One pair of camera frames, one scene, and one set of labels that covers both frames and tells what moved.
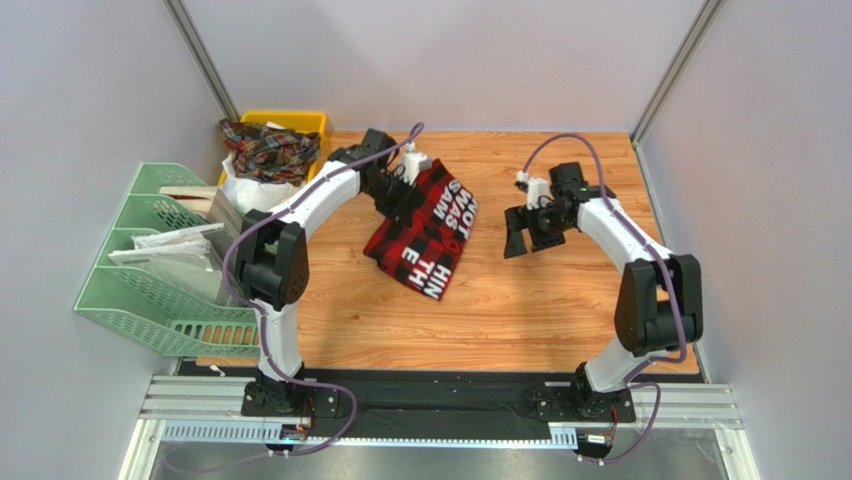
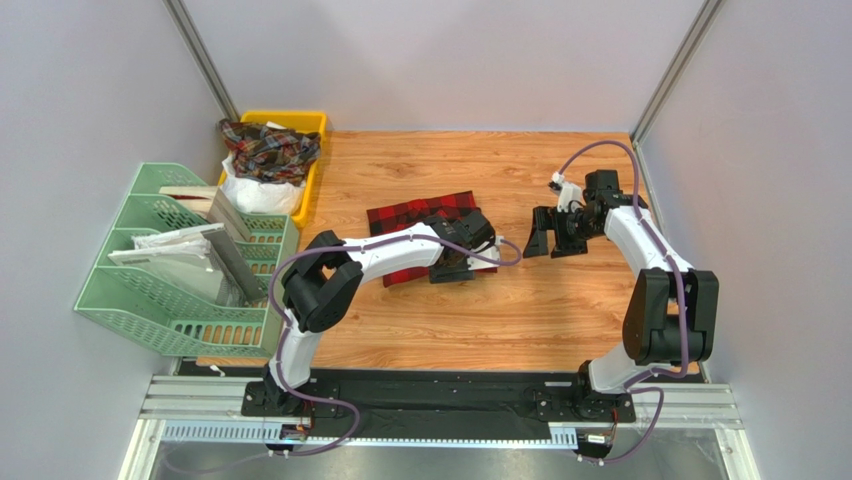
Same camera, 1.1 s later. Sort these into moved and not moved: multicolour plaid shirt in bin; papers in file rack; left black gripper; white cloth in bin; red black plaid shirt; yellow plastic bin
Moved: left black gripper; red black plaid shirt
Not moved: papers in file rack; multicolour plaid shirt in bin; yellow plastic bin; white cloth in bin
